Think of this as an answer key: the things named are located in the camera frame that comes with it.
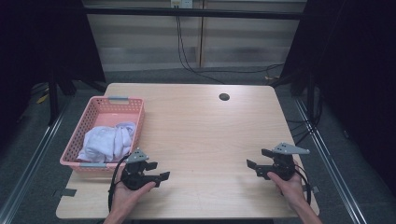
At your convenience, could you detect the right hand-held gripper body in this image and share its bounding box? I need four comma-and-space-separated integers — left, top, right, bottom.
270, 142, 311, 182

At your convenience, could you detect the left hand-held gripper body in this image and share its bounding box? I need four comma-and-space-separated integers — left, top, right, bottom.
120, 147, 157, 191

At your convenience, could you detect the white towel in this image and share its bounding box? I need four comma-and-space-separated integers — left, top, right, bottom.
77, 121, 137, 164

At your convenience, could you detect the pink plastic basket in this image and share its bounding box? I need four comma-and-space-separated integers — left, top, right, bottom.
59, 95, 146, 175

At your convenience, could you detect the person's left hand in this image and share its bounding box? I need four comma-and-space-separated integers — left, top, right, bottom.
109, 179, 157, 217

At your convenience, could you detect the person's right hand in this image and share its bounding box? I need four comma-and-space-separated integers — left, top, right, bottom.
266, 160, 308, 210

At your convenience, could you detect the black tape piece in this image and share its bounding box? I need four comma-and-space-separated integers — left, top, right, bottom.
60, 188, 78, 198

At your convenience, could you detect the black stand leg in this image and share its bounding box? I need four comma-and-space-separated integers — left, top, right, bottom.
47, 74, 61, 126

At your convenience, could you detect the yellow item on floor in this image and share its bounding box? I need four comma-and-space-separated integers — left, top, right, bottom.
35, 92, 50, 105

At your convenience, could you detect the black horizontal bar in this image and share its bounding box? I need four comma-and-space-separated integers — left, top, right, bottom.
83, 7, 308, 21

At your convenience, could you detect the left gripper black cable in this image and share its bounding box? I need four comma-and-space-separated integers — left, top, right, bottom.
107, 154, 131, 213

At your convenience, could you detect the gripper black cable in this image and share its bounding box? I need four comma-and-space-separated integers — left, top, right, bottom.
293, 163, 313, 206
107, 154, 131, 213

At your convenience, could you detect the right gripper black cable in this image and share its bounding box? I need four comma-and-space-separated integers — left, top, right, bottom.
293, 163, 313, 206

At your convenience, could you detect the bundle of black floor cables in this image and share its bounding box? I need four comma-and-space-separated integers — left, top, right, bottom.
285, 86, 324, 147

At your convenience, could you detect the metal floor rail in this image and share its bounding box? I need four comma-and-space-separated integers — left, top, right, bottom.
293, 96, 369, 224
0, 98, 73, 224

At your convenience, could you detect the black floor cable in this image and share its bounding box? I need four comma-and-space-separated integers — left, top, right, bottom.
195, 63, 285, 76

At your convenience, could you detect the black hanging cable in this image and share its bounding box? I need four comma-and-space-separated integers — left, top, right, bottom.
176, 15, 226, 85

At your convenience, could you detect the white wall outlet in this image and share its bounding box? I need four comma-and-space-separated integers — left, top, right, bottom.
169, 0, 194, 9

